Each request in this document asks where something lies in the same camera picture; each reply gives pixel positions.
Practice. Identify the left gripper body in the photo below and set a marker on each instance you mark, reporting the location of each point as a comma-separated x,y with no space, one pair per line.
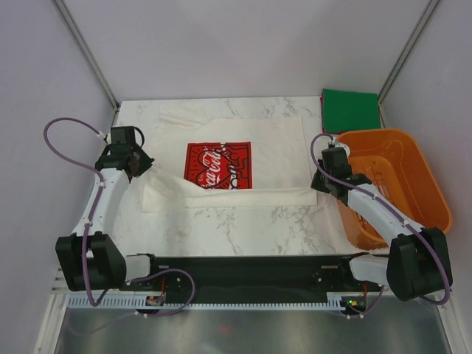
142,161

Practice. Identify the white coca-cola t-shirt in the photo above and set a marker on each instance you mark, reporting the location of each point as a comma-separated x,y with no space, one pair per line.
204,161

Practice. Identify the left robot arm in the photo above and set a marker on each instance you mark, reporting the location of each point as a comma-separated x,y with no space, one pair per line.
89,258

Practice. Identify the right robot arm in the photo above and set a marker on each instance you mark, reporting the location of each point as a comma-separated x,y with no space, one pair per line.
418,263

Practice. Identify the folded green t-shirt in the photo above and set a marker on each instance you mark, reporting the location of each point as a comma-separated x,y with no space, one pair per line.
350,111

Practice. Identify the orange plastic basket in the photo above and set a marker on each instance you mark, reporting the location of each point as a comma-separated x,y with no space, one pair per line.
395,164

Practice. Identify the folded red t-shirt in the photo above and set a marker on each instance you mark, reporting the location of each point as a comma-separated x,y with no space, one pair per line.
322,113

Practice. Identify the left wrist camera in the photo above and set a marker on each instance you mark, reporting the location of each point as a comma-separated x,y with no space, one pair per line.
123,135

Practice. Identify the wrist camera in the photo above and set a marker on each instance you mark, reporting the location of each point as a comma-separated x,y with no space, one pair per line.
123,135
335,162

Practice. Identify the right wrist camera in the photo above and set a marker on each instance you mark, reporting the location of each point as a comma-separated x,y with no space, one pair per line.
335,162

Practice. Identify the left aluminium frame post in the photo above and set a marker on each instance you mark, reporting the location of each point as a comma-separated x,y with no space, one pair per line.
74,30

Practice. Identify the aluminium frame post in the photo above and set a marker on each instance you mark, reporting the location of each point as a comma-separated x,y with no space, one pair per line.
408,48
74,30

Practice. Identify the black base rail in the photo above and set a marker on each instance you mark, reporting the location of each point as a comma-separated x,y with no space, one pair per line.
251,280

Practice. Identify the white slotted cable duct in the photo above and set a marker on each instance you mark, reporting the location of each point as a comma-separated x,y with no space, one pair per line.
148,302

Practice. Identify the right aluminium frame post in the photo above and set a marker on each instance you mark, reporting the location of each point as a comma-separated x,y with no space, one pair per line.
408,48

